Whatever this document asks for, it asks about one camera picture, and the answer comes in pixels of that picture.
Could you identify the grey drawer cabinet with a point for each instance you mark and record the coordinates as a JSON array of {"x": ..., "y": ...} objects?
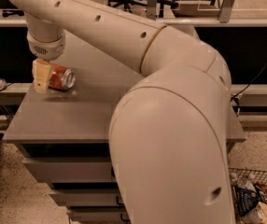
[{"x": 74, "y": 123}]

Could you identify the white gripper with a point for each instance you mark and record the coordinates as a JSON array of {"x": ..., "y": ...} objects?
[{"x": 46, "y": 49}]

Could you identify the red coke can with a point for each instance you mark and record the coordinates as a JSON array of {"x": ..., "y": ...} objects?
[{"x": 62, "y": 78}]

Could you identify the drawer with black handle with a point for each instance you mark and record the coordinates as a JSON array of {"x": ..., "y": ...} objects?
[
  {"x": 69, "y": 170},
  {"x": 87, "y": 197},
  {"x": 84, "y": 214}
]

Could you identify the top drawer with black handle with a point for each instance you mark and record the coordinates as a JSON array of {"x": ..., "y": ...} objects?
[{"x": 69, "y": 170}]

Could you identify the blue white snack bag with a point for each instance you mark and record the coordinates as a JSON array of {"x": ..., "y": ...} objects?
[{"x": 246, "y": 196}]

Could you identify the wire basket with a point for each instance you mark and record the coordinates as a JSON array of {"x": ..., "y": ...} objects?
[{"x": 253, "y": 216}]

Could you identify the bottom drawer with black handle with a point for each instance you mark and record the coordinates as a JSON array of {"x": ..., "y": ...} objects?
[{"x": 84, "y": 214}]

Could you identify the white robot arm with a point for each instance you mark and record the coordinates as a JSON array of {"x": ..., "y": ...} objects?
[{"x": 167, "y": 135}]

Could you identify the black office chair centre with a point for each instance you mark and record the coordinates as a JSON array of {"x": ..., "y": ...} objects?
[{"x": 128, "y": 3}]

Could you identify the middle drawer with black handle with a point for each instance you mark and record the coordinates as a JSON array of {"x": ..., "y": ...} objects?
[{"x": 87, "y": 197}]

